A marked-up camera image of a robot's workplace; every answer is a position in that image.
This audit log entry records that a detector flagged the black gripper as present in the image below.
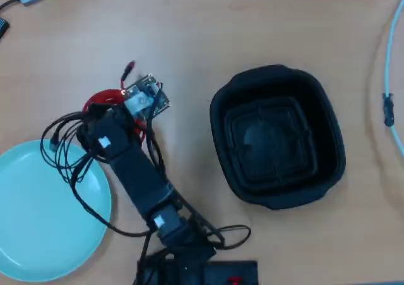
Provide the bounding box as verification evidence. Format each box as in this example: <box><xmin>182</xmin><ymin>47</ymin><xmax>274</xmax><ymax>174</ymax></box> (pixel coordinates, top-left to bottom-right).
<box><xmin>75</xmin><ymin>103</ymin><xmax>141</xmax><ymax>162</ymax></box>

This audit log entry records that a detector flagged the black cable clip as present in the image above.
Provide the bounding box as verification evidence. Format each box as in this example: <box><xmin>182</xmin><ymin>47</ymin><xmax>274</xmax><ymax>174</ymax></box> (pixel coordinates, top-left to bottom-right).
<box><xmin>382</xmin><ymin>92</ymin><xmax>395</xmax><ymax>127</ymax></box>

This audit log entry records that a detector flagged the red braided charging cable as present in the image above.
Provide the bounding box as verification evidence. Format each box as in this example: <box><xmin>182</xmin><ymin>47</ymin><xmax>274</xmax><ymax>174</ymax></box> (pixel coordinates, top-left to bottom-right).
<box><xmin>82</xmin><ymin>61</ymin><xmax>151</xmax><ymax>150</ymax></box>

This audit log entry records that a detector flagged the black camera cable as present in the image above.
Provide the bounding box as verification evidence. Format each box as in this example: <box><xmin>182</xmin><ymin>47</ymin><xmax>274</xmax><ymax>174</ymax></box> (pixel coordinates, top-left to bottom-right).
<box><xmin>143</xmin><ymin>82</ymin><xmax>252</xmax><ymax>251</ymax></box>

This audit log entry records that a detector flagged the black braided charging cable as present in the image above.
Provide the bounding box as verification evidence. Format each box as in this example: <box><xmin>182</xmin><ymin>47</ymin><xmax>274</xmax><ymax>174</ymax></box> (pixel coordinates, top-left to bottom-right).
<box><xmin>40</xmin><ymin>110</ymin><xmax>95</xmax><ymax>185</ymax></box>

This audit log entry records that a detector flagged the black hub cable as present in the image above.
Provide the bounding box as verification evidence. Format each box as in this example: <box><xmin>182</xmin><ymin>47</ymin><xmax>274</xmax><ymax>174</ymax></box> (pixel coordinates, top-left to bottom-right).
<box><xmin>0</xmin><ymin>0</ymin><xmax>20</xmax><ymax>13</ymax></box>

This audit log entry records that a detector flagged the webcam circuit board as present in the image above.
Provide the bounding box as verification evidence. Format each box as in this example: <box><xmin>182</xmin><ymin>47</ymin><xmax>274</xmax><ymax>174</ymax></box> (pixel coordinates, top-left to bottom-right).
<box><xmin>121</xmin><ymin>73</ymin><xmax>171</xmax><ymax>124</ymax></box>

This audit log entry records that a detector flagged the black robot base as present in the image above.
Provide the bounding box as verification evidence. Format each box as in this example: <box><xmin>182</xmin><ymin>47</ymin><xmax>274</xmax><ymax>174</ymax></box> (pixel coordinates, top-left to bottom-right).
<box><xmin>135</xmin><ymin>250</ymin><xmax>259</xmax><ymax>285</ymax></box>

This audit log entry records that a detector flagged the black ribbed plug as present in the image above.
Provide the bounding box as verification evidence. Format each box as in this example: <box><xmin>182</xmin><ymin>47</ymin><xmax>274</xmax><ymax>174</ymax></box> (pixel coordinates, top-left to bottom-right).
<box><xmin>0</xmin><ymin>18</ymin><xmax>11</xmax><ymax>40</ymax></box>

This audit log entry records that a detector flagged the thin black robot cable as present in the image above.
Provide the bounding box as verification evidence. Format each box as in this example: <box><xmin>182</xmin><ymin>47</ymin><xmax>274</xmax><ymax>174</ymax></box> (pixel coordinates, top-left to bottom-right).
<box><xmin>71</xmin><ymin>152</ymin><xmax>152</xmax><ymax>285</ymax></box>

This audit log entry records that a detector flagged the light blue cable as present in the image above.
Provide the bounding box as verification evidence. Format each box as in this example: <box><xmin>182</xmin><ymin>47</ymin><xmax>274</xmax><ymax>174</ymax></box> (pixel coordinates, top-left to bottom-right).
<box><xmin>383</xmin><ymin>0</ymin><xmax>404</xmax><ymax>158</ymax></box>

